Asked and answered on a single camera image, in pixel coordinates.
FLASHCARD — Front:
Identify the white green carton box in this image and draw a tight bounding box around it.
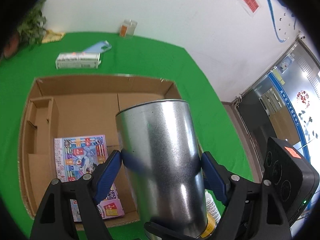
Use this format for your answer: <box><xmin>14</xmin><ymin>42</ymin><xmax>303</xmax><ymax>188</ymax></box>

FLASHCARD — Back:
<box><xmin>55</xmin><ymin>52</ymin><xmax>101</xmax><ymax>69</ymax></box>

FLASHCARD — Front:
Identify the potted green plant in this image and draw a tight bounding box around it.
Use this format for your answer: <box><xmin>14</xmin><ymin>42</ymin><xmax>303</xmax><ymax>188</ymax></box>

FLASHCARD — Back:
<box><xmin>1</xmin><ymin>0</ymin><xmax>47</xmax><ymax>59</ymax></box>

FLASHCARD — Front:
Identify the narrow cardboard insert tray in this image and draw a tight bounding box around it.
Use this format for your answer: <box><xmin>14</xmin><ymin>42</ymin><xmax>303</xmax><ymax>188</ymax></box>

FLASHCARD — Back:
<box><xmin>24</xmin><ymin>97</ymin><xmax>60</xmax><ymax>181</ymax></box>

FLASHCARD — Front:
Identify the yellow label bottle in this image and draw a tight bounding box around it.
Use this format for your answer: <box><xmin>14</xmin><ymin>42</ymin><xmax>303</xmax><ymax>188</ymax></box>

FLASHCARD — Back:
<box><xmin>200</xmin><ymin>190</ymin><xmax>221</xmax><ymax>239</ymax></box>

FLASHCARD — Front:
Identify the blue wall stripe decal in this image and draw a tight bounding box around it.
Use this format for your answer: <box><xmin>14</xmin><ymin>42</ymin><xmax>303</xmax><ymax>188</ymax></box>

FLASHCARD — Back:
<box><xmin>266</xmin><ymin>0</ymin><xmax>298</xmax><ymax>43</ymax></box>

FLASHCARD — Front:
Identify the large open cardboard box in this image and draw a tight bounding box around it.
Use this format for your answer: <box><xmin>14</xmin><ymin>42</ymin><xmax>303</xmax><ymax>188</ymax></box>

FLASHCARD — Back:
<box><xmin>18</xmin><ymin>75</ymin><xmax>180</xmax><ymax>217</ymax></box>

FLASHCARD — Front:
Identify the yellow cloth by plant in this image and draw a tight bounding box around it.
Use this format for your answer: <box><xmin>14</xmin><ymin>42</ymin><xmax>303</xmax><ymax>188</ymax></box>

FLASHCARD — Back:
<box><xmin>41</xmin><ymin>29</ymin><xmax>66</xmax><ymax>44</ymax></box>

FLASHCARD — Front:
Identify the silver metal tin can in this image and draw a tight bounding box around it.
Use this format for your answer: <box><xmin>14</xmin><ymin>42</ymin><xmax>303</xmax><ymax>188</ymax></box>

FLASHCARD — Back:
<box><xmin>116</xmin><ymin>99</ymin><xmax>207</xmax><ymax>238</ymax></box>

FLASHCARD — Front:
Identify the glass door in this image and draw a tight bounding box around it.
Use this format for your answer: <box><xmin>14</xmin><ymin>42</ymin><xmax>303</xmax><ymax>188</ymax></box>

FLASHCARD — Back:
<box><xmin>237</xmin><ymin>40</ymin><xmax>319</xmax><ymax>211</ymax></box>

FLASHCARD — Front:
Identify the colourful board game box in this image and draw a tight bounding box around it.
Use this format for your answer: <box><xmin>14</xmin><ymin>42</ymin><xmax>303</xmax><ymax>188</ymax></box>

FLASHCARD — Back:
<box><xmin>54</xmin><ymin>135</ymin><xmax>125</xmax><ymax>219</ymax></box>

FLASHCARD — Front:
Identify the green table cloth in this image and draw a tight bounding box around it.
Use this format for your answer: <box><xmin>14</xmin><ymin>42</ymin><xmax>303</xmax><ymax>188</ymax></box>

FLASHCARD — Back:
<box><xmin>1</xmin><ymin>32</ymin><xmax>253</xmax><ymax>237</ymax></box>

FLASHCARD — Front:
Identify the red notice on wall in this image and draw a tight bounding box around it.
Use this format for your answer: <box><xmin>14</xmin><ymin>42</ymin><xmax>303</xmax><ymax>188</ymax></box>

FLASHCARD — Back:
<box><xmin>238</xmin><ymin>0</ymin><xmax>260</xmax><ymax>17</ymax></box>

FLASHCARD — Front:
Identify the blue phone case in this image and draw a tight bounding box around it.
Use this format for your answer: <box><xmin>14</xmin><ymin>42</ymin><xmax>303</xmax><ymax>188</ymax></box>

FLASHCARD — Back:
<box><xmin>83</xmin><ymin>41</ymin><xmax>112</xmax><ymax>54</ymax></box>

